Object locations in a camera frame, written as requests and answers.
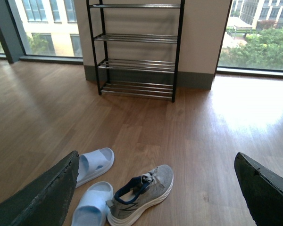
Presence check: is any light blue slide near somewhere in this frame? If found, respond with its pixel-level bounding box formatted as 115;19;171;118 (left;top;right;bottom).
71;181;113;226

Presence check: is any light blue slide far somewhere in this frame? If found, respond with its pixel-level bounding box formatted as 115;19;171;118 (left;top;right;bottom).
76;147;115;188

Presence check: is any grey knit sneaker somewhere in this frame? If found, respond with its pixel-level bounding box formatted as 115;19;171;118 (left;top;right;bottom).
106;164;174;226

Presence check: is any light blue slide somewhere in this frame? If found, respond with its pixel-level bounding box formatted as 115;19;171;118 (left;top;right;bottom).
76;147;115;188
71;181;113;226

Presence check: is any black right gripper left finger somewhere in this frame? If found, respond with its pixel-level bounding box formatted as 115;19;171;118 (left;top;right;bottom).
0;151;79;226

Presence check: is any black metal shoe rack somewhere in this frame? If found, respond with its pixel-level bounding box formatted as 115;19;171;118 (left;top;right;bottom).
86;0;185;101

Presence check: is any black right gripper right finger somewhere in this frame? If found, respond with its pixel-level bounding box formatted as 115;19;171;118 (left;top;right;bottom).
234;152;283;226

